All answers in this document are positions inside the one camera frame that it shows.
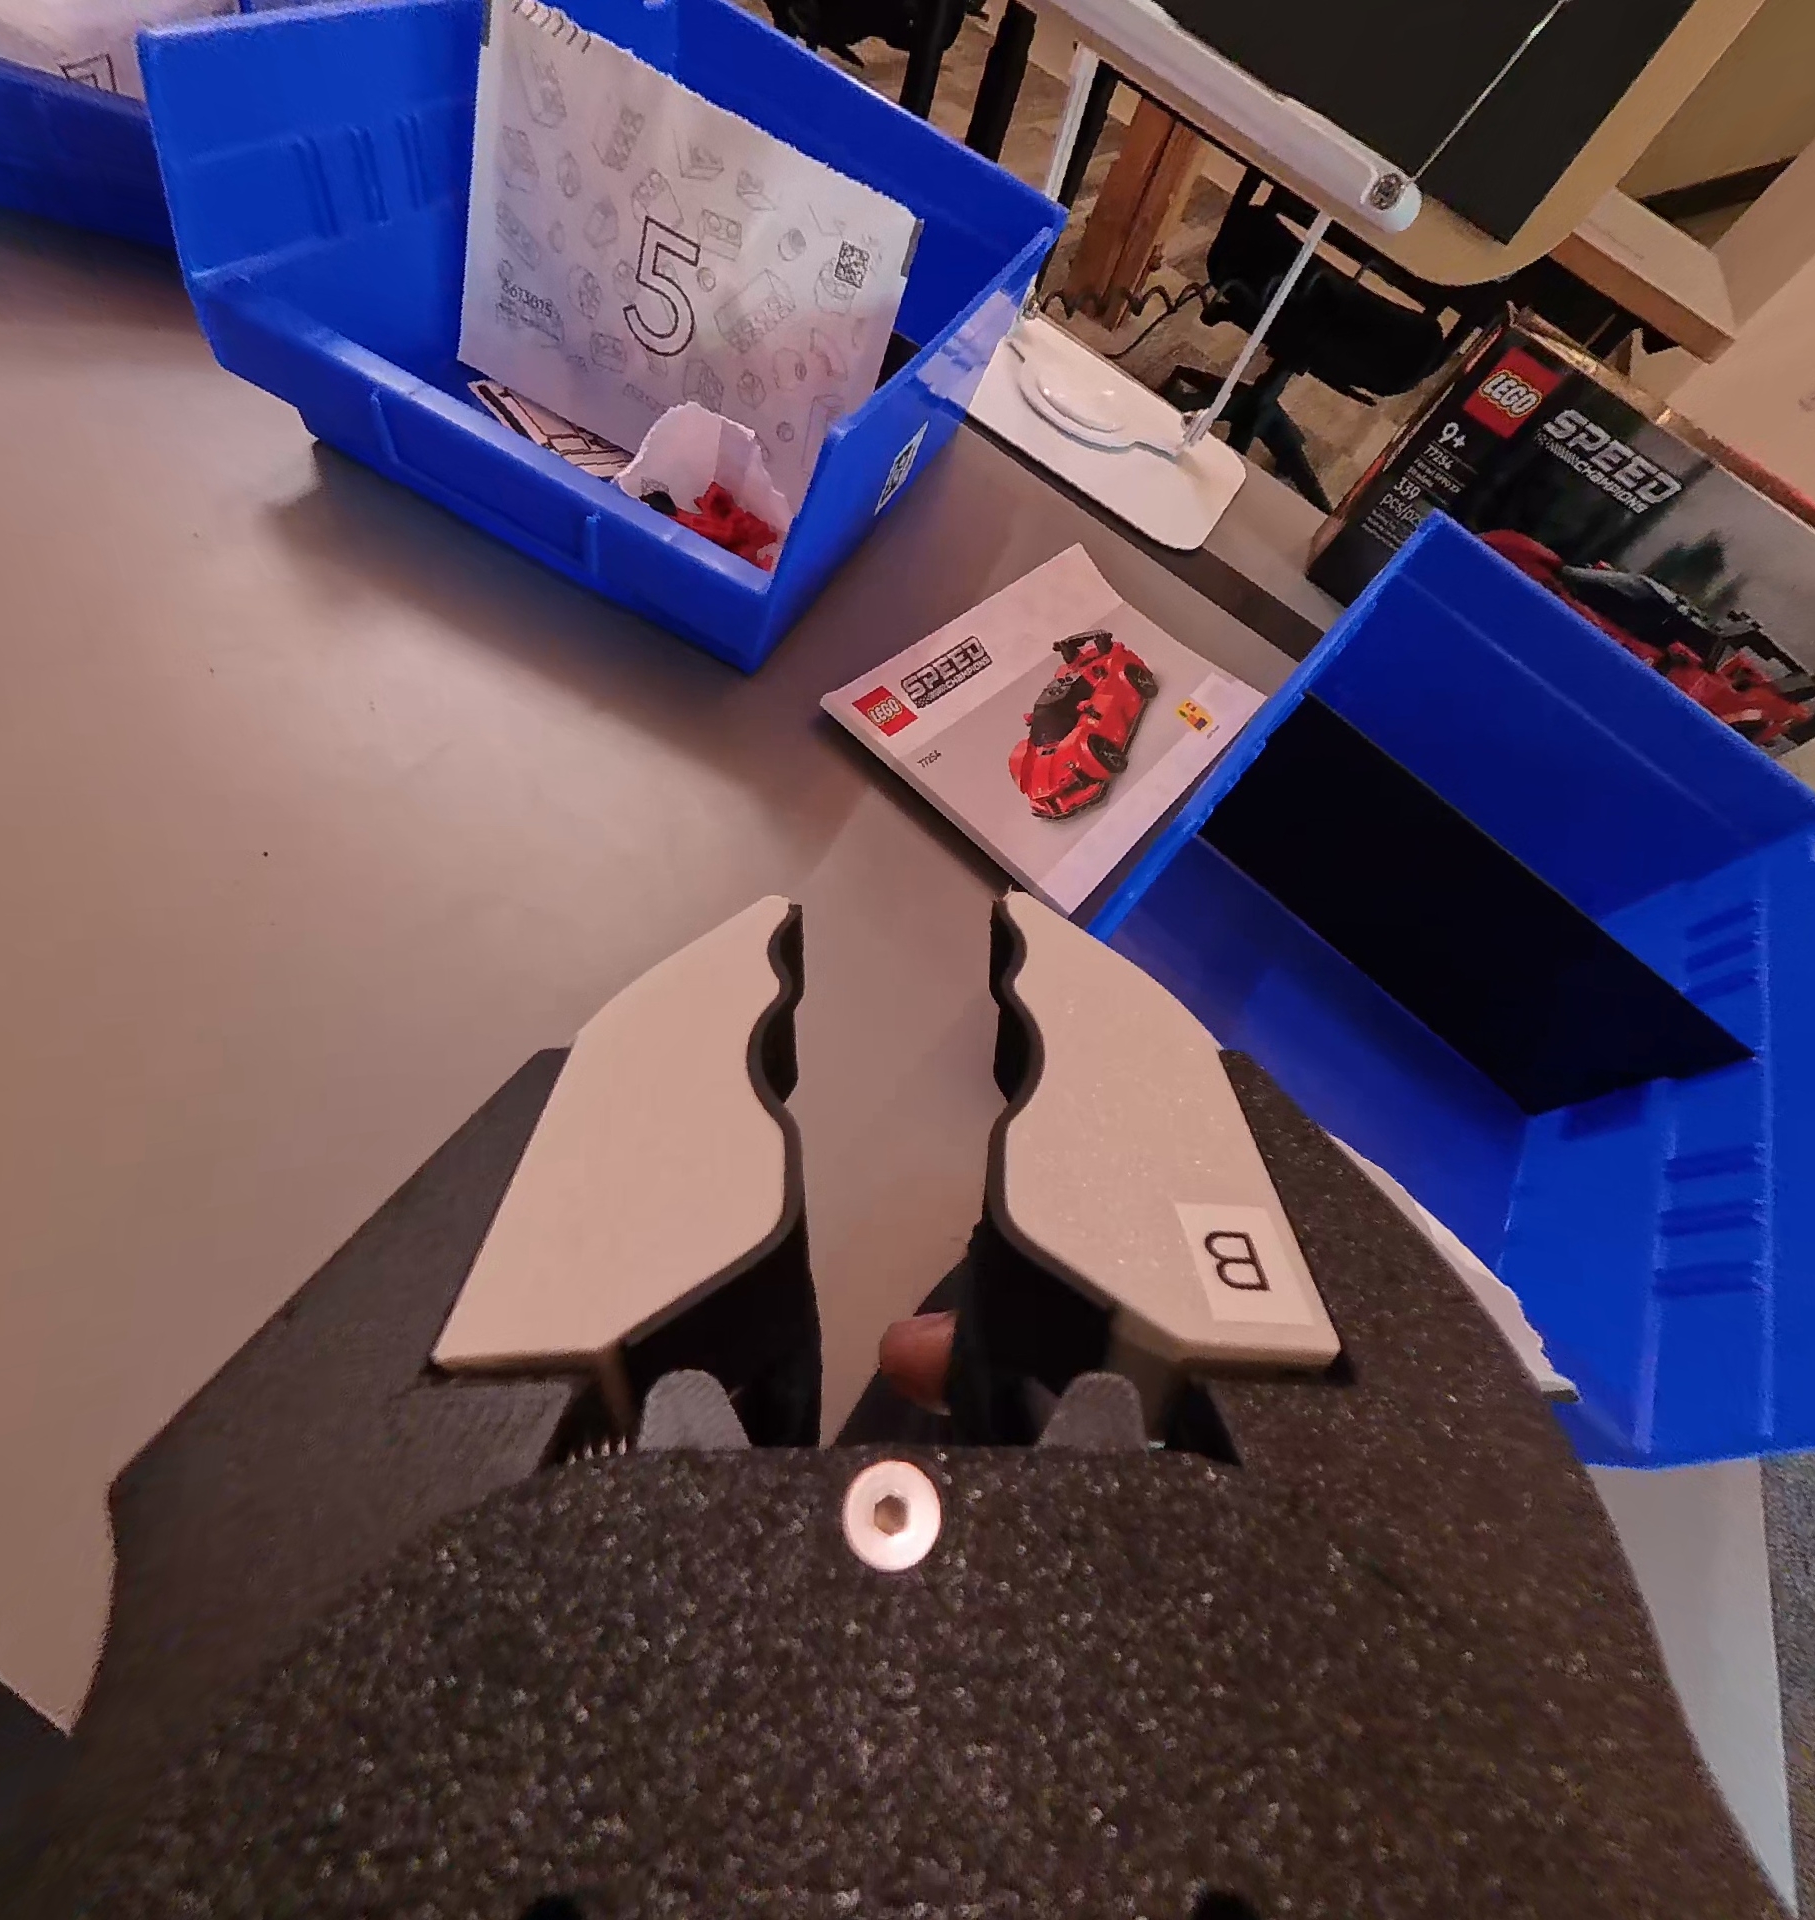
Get striped sticker sheet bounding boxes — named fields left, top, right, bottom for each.
left=466, top=379, right=636, bottom=484

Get black board with cream border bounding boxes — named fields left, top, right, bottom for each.
left=1148, top=0, right=1771, bottom=286

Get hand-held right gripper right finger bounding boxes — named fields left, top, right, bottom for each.
left=979, top=888, right=1346, bottom=1371

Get torn white paper bag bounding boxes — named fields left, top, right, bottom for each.
left=611, top=405, right=796, bottom=564

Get red toy bricks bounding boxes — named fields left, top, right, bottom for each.
left=655, top=479, right=789, bottom=574

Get white board stand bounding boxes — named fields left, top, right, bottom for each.
left=966, top=0, right=1426, bottom=552

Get large doodle-print paper bag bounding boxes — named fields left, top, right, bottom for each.
left=457, top=0, right=925, bottom=519

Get black office chair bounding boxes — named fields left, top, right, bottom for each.
left=1197, top=180, right=1509, bottom=451

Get small doodle-print paper bag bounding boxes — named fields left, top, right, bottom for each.
left=0, top=0, right=240, bottom=102

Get toy car instruction booklet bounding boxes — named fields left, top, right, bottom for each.
left=819, top=543, right=1272, bottom=919

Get blue plastic bin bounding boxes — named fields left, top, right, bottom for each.
left=0, top=0, right=187, bottom=249
left=1089, top=509, right=1815, bottom=1468
left=138, top=0, right=1068, bottom=677

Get grey desk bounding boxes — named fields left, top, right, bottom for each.
left=0, top=195, right=1801, bottom=1914

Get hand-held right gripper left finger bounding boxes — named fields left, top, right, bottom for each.
left=427, top=893, right=811, bottom=1378

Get black toy set box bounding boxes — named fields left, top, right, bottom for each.
left=1304, top=308, right=1815, bottom=754

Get person's right hand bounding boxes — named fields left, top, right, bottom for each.
left=876, top=1309, right=958, bottom=1408

